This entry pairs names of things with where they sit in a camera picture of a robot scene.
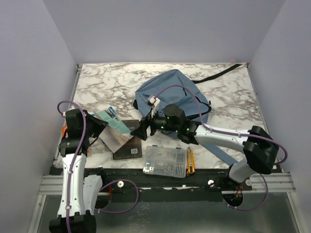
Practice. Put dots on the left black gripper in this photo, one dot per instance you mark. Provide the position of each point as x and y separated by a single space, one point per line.
100 124

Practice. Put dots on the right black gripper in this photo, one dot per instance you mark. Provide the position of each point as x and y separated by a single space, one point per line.
140 132

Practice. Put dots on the black paperback book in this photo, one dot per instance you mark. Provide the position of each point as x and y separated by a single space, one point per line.
131 149

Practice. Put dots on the teal paperback book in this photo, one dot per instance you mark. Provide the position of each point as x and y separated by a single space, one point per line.
116 134

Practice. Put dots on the blue student backpack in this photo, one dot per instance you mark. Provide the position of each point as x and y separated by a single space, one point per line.
173 87

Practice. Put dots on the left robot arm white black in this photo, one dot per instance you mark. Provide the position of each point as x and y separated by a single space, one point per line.
80 188

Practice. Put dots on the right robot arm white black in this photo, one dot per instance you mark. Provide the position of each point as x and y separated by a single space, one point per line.
258 147

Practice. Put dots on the orange treehouse book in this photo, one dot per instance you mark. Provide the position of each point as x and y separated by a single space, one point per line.
64 131

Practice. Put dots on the clear plastic screw box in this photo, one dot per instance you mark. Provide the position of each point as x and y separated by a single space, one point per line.
164 161

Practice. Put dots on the yellow utility knife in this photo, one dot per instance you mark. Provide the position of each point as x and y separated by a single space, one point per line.
190 162

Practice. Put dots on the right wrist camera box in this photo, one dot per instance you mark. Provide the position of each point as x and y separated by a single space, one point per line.
154 103

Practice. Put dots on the black mounting base plate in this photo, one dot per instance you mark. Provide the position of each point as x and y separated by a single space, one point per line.
203 185

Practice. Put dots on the aluminium rail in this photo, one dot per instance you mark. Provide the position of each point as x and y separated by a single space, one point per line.
276 182

